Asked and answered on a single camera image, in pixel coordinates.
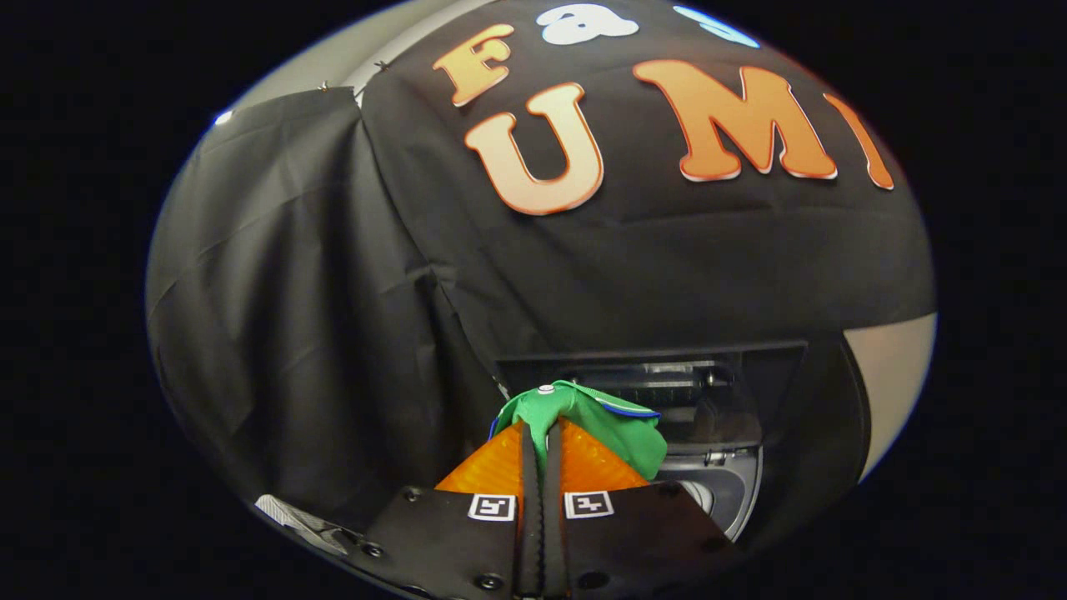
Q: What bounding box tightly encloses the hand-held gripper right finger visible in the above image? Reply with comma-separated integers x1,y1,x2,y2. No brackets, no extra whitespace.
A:
543,418,739,599

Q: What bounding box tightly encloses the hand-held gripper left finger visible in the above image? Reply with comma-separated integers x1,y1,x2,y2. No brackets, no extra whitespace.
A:
348,421,544,599

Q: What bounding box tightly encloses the green polo shirt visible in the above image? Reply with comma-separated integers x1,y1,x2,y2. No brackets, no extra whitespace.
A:
489,381,668,480

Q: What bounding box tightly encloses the grey white patterned object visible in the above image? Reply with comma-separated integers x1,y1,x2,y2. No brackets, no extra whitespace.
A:
254,493,355,558

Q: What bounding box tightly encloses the black backdrop cloth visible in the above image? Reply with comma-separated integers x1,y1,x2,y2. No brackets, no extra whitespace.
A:
146,0,936,534

